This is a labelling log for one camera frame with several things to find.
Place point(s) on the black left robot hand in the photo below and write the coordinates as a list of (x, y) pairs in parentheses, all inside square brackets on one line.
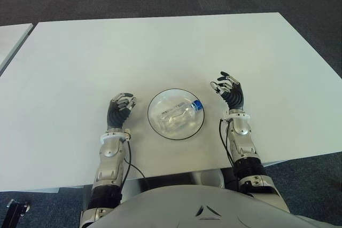
[(116, 117)]

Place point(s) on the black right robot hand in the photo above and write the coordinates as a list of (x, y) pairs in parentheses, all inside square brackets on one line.
[(235, 98)]

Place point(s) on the clear water bottle blue cap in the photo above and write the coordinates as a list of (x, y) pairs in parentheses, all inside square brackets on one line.
[(177, 118)]

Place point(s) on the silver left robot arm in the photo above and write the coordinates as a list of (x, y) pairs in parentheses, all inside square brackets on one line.
[(109, 150)]

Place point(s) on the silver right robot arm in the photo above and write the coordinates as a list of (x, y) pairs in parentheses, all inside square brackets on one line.
[(241, 132)]

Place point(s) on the white plate with black rim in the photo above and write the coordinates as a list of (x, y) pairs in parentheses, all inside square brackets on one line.
[(157, 102)]

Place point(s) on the grey robot torso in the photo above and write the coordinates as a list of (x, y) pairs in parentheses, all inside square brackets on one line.
[(187, 208)]

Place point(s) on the white side table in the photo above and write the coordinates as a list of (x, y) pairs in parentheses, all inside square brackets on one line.
[(10, 38)]

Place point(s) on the black wheeled stand foot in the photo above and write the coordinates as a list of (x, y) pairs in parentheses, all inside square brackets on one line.
[(16, 212)]

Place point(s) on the white rounded pedestal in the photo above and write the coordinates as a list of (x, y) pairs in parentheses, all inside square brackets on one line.
[(211, 178)]

